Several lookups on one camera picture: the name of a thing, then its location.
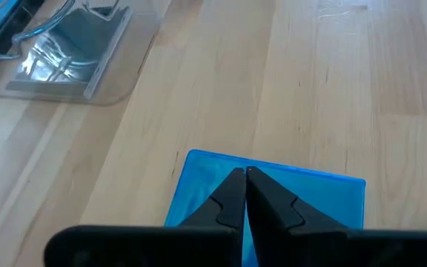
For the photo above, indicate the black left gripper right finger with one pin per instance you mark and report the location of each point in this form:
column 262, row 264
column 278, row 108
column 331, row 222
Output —
column 310, row 248

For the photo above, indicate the blue translucent jewel case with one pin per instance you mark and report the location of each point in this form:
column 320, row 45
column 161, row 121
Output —
column 310, row 196

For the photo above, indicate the clear plastic bin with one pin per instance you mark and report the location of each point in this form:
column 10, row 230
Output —
column 121, row 89

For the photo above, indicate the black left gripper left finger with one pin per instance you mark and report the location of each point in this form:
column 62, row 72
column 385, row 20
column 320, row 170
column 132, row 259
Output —
column 198, row 244

